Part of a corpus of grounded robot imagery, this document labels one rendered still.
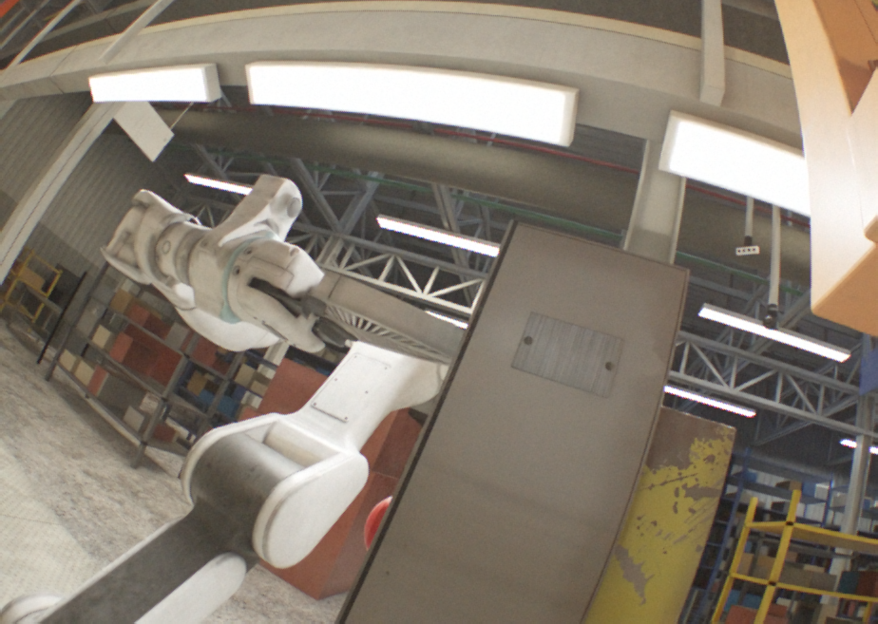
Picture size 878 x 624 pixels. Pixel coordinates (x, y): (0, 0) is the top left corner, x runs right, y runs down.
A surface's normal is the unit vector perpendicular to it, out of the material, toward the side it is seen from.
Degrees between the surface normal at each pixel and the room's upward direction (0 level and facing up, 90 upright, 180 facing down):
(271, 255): 81
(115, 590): 47
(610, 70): 90
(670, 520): 90
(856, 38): 90
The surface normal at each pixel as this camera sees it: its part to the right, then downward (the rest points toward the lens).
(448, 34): -0.18, -0.44
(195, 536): 0.07, -0.92
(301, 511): 0.90, 0.11
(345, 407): -0.07, -0.78
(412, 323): 0.17, -0.30
